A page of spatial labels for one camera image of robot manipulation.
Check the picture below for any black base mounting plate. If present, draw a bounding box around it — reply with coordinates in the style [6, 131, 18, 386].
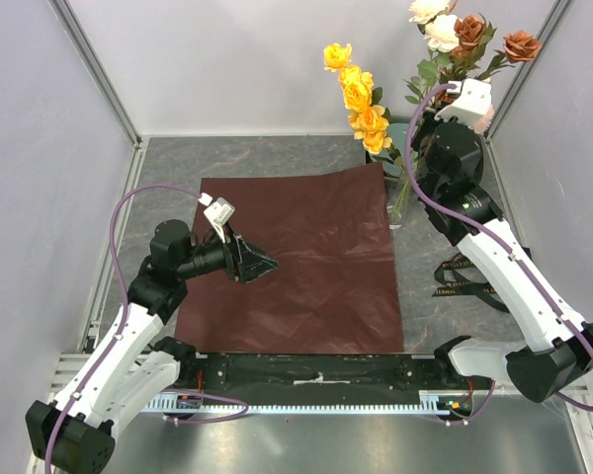
[174, 353, 490, 407]

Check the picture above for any purple cable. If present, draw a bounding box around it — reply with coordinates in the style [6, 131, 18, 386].
[403, 81, 593, 428]
[42, 184, 251, 474]

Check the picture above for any teal ceramic plate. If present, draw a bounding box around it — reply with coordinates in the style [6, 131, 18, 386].
[371, 122, 407, 179]

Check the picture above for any yellow rose stem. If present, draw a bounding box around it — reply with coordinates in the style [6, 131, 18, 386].
[322, 41, 416, 218]

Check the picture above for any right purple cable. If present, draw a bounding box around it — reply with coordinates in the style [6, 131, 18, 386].
[403, 81, 593, 428]

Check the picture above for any light blue cable duct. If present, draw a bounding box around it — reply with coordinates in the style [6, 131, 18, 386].
[141, 392, 472, 416]

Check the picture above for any dark green tray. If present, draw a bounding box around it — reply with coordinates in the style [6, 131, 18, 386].
[365, 116, 409, 199]

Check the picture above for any flower bouquet red paper wrap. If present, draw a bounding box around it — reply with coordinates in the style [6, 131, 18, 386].
[175, 163, 404, 354]

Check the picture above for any left aluminium corner post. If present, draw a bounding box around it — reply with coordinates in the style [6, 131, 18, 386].
[48, 0, 143, 147]

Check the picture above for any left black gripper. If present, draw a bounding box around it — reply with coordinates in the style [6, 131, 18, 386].
[177, 222, 278, 284]

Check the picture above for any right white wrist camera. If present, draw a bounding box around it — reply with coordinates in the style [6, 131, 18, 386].
[435, 79, 492, 131]

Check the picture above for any aluminium corner post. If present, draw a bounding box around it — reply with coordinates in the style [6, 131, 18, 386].
[48, 0, 143, 147]
[483, 0, 574, 141]

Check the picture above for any white rose stem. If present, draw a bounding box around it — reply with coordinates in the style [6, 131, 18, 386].
[405, 0, 459, 105]

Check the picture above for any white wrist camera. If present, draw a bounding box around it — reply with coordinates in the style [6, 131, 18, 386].
[435, 79, 492, 131]
[199, 193, 235, 243]

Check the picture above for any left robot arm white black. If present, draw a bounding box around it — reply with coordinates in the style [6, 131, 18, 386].
[25, 219, 278, 473]

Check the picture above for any black ribbon gold lettering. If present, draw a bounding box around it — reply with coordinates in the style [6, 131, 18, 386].
[432, 253, 509, 314]

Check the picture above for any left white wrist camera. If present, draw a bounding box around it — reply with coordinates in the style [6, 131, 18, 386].
[199, 193, 235, 243]

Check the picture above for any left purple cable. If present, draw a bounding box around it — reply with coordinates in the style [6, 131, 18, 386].
[42, 184, 251, 474]

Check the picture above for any pink rose stem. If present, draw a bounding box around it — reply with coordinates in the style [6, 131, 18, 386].
[472, 105, 494, 135]

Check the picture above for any orange brown flower stem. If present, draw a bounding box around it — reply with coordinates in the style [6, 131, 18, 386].
[439, 15, 543, 84]

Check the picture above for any clear glass vase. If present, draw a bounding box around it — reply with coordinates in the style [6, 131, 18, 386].
[386, 164, 413, 230]

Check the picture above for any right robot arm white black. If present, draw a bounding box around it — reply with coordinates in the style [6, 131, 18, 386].
[411, 114, 593, 403]

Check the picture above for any right aluminium corner post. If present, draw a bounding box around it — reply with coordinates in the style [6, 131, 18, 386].
[483, 0, 574, 141]

